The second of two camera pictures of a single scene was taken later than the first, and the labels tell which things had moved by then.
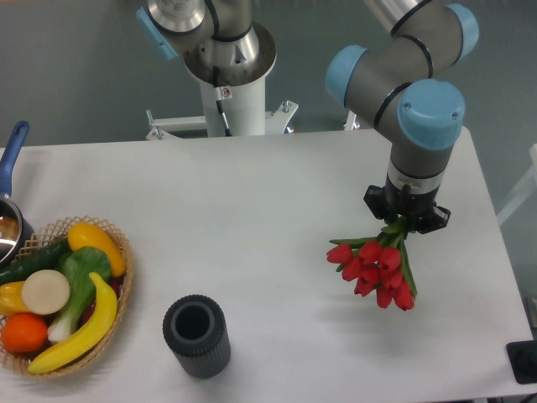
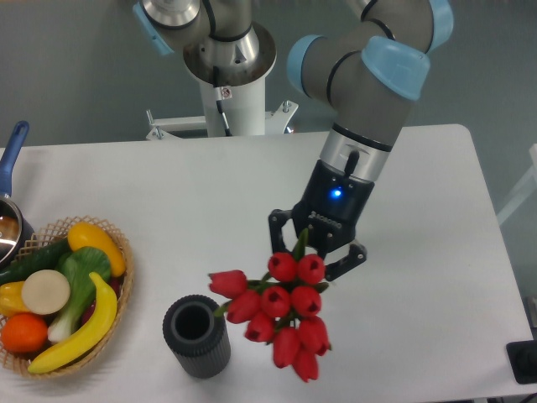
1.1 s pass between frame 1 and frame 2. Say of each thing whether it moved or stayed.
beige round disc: stayed
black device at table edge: stayed
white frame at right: stayed
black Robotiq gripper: moved
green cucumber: stayed
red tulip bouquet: moved
